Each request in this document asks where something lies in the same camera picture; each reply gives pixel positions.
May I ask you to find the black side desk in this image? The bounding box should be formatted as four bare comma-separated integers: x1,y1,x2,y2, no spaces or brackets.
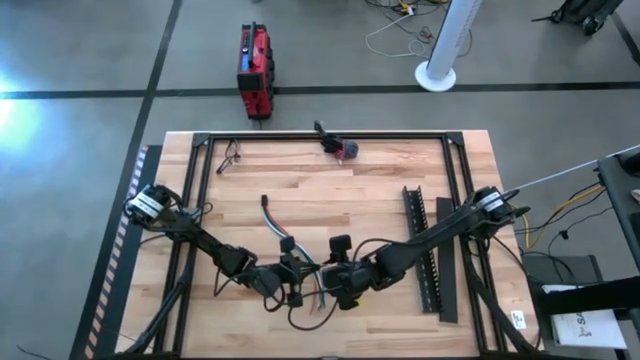
596,149,640,281

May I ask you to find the black red grey tool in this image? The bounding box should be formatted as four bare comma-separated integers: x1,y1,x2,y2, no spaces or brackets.
313,119,360,164

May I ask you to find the thin grey rod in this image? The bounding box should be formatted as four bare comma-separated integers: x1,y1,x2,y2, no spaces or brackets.
509,143,640,194

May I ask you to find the red and black toolbox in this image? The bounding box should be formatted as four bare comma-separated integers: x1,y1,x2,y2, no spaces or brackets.
235,20,276,121

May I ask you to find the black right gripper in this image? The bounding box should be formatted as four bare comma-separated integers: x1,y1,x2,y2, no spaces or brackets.
314,234,381,311

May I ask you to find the white floor cable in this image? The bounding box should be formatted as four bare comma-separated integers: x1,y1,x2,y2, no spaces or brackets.
364,10,427,59

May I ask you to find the white tower fan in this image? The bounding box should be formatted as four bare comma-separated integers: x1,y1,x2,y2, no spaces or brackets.
414,0,485,94

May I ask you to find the black aluminium table frame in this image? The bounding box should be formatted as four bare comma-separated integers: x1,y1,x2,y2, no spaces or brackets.
117,130,544,360

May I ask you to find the white printed paper sheet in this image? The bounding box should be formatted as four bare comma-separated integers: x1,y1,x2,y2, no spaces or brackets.
549,308,629,350

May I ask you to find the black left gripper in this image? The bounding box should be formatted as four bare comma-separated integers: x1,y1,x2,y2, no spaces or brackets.
254,236,322,309

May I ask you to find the yellow floor cable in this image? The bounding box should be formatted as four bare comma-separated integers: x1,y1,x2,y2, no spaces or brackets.
514,183,606,250

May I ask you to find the black floor cable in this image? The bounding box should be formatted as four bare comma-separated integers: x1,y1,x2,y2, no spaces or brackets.
547,207,614,256

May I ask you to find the multicoloured wire harness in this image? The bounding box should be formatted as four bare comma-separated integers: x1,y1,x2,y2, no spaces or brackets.
260,194,329,315

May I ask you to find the black horizontal beam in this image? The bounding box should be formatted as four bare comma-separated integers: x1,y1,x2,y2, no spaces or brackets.
534,277,640,317

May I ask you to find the black wheeled equipment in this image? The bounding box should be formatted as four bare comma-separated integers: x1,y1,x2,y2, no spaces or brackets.
530,0,625,37

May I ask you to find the black round desk object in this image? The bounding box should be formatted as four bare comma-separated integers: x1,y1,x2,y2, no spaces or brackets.
615,149,640,177

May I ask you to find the black floor box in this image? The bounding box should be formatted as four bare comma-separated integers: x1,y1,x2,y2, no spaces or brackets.
522,253,604,301

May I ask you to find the black looped camera cable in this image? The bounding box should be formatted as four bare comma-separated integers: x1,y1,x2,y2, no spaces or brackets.
286,302,342,333

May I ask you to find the coloured floor cable tangle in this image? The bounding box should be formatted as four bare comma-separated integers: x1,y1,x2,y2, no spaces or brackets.
363,0,451,19

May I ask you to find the black raceway cover strip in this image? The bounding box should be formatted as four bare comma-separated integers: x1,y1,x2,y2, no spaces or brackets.
434,196,460,325

